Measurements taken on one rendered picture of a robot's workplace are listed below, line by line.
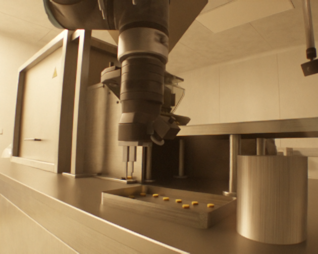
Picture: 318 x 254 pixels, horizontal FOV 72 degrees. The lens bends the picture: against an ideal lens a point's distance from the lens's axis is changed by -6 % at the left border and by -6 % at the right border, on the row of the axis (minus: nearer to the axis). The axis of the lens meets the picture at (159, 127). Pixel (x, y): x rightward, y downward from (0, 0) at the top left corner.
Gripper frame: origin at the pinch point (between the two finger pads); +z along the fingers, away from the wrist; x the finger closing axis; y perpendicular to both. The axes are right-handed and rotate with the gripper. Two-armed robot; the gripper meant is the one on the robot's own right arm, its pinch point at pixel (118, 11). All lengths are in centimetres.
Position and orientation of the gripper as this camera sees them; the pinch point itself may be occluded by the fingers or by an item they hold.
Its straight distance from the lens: 25.8
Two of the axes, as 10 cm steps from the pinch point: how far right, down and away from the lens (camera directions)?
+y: -6.8, 3.2, -6.5
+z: 1.9, 9.4, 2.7
